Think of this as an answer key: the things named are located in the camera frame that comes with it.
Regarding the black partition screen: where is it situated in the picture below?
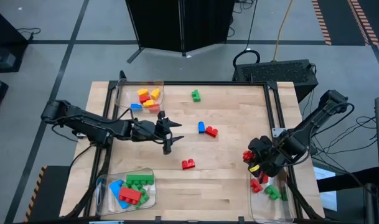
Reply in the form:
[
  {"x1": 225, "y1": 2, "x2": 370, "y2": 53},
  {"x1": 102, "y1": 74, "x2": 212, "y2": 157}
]
[{"x1": 125, "y1": 0, "x2": 237, "y2": 65}]

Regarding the black perforated computer case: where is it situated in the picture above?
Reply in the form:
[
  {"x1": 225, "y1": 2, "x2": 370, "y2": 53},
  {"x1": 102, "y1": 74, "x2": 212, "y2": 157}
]
[{"x1": 232, "y1": 58, "x2": 320, "y2": 102}]

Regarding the clear plastic bin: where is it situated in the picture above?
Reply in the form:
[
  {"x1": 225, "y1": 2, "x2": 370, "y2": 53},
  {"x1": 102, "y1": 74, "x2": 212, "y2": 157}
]
[
  {"x1": 115, "y1": 80, "x2": 165, "y2": 114},
  {"x1": 95, "y1": 167, "x2": 157, "y2": 217},
  {"x1": 248, "y1": 167, "x2": 295, "y2": 224}
]

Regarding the black electronic device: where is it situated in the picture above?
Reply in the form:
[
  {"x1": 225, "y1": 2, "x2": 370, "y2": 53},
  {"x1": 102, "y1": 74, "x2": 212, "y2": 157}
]
[{"x1": 364, "y1": 182, "x2": 379, "y2": 224}]

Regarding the yellow cable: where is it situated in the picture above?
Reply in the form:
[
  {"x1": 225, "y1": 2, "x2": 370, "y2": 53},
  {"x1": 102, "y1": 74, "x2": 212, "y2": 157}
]
[{"x1": 271, "y1": 0, "x2": 294, "y2": 63}]

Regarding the black floor cable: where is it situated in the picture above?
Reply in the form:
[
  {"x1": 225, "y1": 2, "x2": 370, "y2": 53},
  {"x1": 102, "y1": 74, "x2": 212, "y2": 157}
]
[
  {"x1": 17, "y1": 27, "x2": 42, "y2": 42},
  {"x1": 310, "y1": 115, "x2": 379, "y2": 156}
]

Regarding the white paper sheet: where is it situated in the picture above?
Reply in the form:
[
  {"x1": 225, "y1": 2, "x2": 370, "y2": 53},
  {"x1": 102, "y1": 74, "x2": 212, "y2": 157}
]
[{"x1": 312, "y1": 166, "x2": 338, "y2": 212}]

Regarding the black cabinet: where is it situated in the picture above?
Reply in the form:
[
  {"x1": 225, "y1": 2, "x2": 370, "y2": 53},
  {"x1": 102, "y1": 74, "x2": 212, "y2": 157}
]
[{"x1": 0, "y1": 5, "x2": 30, "y2": 74}]

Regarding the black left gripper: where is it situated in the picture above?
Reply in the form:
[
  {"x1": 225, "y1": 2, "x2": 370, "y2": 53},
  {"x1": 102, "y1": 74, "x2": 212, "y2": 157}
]
[{"x1": 131, "y1": 110, "x2": 185, "y2": 156}]

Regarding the blue four-stud block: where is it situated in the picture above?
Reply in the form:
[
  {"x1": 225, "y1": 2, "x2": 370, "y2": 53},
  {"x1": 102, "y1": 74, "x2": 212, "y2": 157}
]
[{"x1": 108, "y1": 179, "x2": 131, "y2": 210}]

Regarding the large red block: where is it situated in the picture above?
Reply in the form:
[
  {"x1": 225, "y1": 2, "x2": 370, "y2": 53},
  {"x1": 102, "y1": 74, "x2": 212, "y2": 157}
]
[{"x1": 118, "y1": 186, "x2": 143, "y2": 206}]

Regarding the black beam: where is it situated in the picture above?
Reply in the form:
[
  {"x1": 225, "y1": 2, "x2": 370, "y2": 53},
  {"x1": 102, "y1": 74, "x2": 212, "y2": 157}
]
[{"x1": 316, "y1": 167, "x2": 379, "y2": 193}]

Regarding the black looped cable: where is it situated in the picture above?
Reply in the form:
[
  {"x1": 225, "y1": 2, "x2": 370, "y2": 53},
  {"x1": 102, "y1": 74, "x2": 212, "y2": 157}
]
[{"x1": 232, "y1": 0, "x2": 261, "y2": 68}]

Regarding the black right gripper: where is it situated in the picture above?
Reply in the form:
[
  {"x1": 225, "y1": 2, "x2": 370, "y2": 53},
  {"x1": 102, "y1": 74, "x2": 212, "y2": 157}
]
[{"x1": 247, "y1": 135, "x2": 290, "y2": 178}]

